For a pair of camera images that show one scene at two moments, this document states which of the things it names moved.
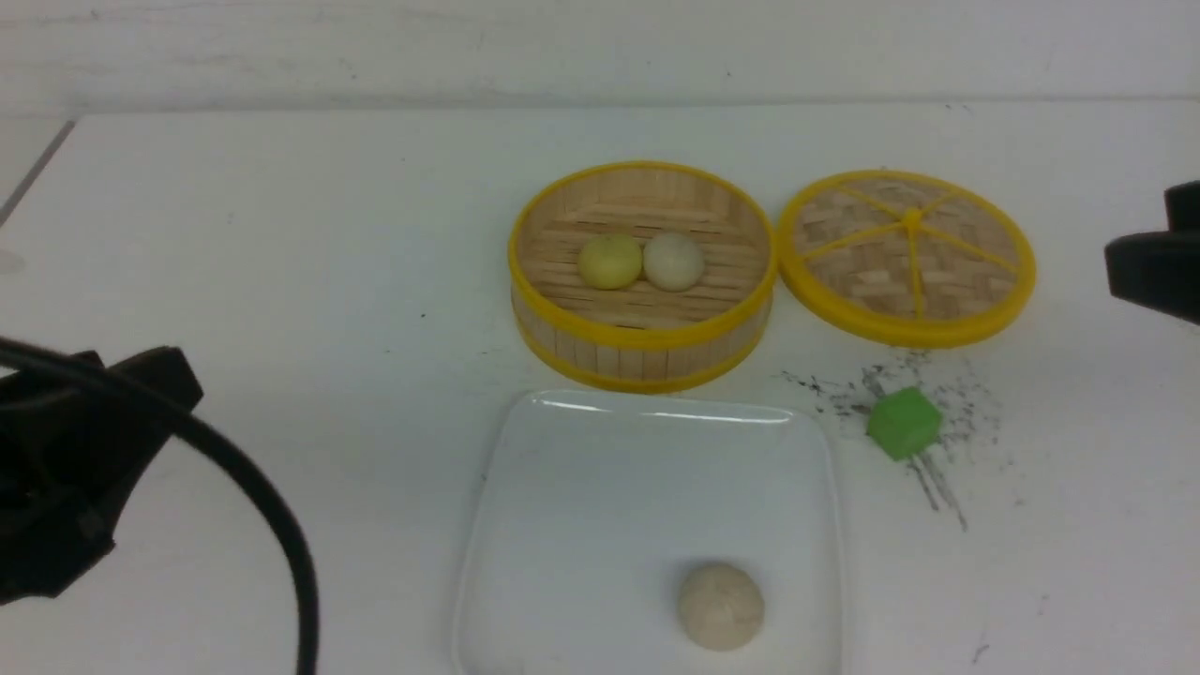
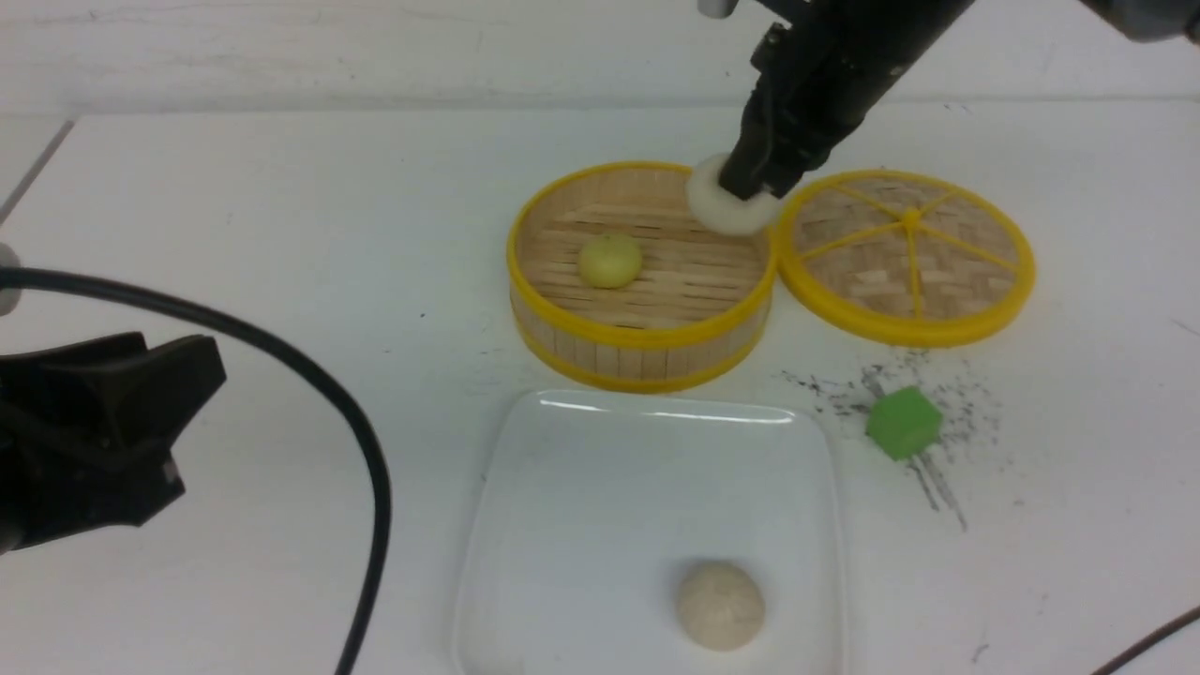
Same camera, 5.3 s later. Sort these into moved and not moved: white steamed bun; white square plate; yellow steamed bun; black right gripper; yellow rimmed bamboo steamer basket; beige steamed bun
Moved: black right gripper; white steamed bun
Not moved: yellow steamed bun; beige steamed bun; yellow rimmed bamboo steamer basket; white square plate
